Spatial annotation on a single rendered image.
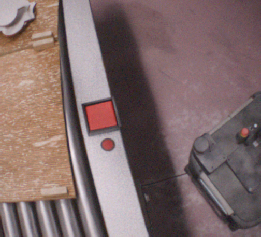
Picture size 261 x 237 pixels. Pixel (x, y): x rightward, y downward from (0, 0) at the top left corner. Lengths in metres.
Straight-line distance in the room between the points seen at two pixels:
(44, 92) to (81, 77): 0.10
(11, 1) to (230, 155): 1.10
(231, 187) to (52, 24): 1.00
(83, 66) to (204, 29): 1.43
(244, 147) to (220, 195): 0.25
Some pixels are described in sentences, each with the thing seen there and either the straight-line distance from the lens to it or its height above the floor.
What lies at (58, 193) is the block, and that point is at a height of 0.96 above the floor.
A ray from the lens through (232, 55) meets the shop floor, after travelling 2.11.
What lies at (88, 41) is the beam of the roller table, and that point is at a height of 0.91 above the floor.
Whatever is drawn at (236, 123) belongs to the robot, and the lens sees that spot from 1.58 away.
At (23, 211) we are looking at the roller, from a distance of 0.74.
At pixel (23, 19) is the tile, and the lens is 0.95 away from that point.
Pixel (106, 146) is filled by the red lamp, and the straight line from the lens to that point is 0.75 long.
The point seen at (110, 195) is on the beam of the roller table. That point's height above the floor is 0.91.
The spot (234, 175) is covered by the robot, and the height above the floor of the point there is 0.24.
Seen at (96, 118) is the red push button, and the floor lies 0.93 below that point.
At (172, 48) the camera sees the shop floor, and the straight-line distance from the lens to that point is 2.05.
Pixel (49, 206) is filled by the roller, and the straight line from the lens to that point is 0.74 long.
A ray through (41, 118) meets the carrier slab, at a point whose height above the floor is 0.94.
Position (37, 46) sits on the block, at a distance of 0.88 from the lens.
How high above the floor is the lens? 1.61
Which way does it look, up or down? 62 degrees down
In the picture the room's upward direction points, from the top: 2 degrees counter-clockwise
